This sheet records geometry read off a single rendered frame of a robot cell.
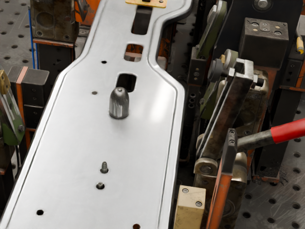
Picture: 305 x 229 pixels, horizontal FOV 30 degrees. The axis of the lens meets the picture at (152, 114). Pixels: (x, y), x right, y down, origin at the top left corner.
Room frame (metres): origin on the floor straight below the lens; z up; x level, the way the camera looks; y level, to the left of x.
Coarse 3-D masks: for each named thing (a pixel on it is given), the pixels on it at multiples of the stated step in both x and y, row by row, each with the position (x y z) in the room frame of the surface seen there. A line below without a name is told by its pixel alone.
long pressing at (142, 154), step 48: (192, 0) 1.03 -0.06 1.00; (96, 48) 0.83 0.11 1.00; (144, 48) 0.85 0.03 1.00; (96, 96) 0.70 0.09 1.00; (144, 96) 0.71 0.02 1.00; (48, 144) 0.58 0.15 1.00; (96, 144) 0.59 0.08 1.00; (144, 144) 0.60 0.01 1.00; (48, 192) 0.49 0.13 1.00; (96, 192) 0.50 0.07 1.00; (144, 192) 0.51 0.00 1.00
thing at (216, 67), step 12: (216, 60) 0.54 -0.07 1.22; (240, 60) 0.55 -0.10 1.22; (216, 72) 0.52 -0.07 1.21; (228, 72) 0.53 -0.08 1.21; (240, 72) 0.54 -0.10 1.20; (252, 72) 0.53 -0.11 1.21; (228, 84) 0.54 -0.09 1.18; (240, 84) 0.52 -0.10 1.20; (252, 84) 0.53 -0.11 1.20; (228, 96) 0.52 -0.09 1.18; (240, 96) 0.52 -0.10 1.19; (216, 108) 0.55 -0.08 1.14; (228, 108) 0.52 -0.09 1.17; (240, 108) 0.52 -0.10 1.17; (216, 120) 0.52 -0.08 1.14; (228, 120) 0.52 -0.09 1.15; (216, 132) 0.52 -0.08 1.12; (204, 144) 0.55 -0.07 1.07; (216, 144) 0.52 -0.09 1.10; (204, 156) 0.52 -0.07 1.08; (216, 156) 0.52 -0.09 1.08
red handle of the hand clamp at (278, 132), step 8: (296, 120) 0.53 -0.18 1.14; (304, 120) 0.53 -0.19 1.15; (272, 128) 0.53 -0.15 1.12; (280, 128) 0.53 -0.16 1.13; (288, 128) 0.53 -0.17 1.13; (296, 128) 0.52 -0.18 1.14; (304, 128) 0.52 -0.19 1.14; (248, 136) 0.54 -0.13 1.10; (256, 136) 0.53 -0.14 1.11; (264, 136) 0.53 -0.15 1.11; (272, 136) 0.52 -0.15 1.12; (280, 136) 0.52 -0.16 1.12; (288, 136) 0.52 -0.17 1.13; (296, 136) 0.52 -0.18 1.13; (224, 144) 0.54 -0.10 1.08; (240, 144) 0.53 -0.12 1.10; (248, 144) 0.52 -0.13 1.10; (256, 144) 0.52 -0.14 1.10; (264, 144) 0.52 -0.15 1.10; (200, 152) 0.54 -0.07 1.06; (240, 152) 0.53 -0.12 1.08
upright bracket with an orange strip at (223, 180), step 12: (228, 132) 0.44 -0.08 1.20; (228, 144) 0.42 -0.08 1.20; (228, 156) 0.42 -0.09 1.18; (228, 168) 0.42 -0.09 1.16; (216, 180) 0.44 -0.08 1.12; (228, 180) 0.42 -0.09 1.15; (216, 192) 0.42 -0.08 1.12; (216, 204) 0.42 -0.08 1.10; (216, 216) 0.42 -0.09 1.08; (216, 228) 0.42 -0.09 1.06
